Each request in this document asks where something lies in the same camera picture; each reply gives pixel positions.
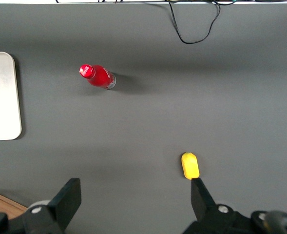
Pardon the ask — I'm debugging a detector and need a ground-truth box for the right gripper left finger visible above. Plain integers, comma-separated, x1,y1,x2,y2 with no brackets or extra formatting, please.
22,177,82,234

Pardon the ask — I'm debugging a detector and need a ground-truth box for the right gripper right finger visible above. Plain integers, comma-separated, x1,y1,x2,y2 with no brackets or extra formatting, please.
183,178,252,234

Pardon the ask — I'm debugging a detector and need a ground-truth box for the beige plastic tray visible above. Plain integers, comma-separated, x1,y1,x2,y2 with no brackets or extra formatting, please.
0,51,22,141

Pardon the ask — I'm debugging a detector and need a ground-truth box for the yellow lemon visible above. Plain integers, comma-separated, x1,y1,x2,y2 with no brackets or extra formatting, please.
181,152,200,181

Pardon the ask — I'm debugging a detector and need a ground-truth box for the red cola bottle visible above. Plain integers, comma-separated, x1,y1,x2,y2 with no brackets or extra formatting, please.
79,64,117,90

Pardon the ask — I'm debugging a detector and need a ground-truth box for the looped black cable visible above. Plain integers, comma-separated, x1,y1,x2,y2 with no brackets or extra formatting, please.
169,0,221,45

